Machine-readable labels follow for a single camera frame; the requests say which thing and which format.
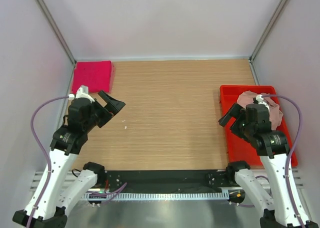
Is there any folded magenta t shirt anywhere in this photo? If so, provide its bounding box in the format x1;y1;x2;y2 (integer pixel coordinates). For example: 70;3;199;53
71;61;116;93

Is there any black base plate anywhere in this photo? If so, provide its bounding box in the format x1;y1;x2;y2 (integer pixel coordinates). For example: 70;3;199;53
93;170;239;194

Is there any left aluminium frame post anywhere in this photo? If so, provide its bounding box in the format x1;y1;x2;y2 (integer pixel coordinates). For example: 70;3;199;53
35;0;76;66

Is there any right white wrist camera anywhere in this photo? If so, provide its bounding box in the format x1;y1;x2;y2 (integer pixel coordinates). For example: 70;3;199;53
253;94;270;111

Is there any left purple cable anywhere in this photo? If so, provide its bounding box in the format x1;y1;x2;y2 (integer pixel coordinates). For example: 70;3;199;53
26;95;76;228

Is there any red plastic bin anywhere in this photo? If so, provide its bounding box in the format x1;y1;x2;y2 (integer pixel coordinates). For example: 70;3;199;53
219;85;299;167

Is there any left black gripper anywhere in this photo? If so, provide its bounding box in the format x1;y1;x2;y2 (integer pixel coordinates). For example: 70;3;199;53
83;90;125;132

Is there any right aluminium frame post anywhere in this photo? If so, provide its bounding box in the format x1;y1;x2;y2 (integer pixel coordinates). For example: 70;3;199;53
248;0;296;63

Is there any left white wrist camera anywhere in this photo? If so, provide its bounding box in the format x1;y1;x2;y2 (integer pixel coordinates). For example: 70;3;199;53
68;85;95;103

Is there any aluminium rail profile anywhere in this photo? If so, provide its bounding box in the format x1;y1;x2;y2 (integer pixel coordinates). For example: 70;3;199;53
30;172;77;192

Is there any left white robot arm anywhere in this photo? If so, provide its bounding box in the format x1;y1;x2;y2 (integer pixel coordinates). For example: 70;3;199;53
12;86;126;228

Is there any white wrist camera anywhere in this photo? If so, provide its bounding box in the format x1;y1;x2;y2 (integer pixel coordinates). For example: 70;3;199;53
68;85;95;103
253;94;270;111

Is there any dusty pink t shirt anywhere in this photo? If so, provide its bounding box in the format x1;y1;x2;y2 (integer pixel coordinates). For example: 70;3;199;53
237;91;283;130

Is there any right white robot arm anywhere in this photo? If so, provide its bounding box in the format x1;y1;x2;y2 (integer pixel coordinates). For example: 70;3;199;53
218;103;318;228

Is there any white slotted cable duct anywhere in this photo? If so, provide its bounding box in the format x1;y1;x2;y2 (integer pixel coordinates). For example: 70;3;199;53
82;192;231;201

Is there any aluminium frame post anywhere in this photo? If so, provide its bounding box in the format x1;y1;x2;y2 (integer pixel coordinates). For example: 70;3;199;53
248;0;296;63
35;0;76;66

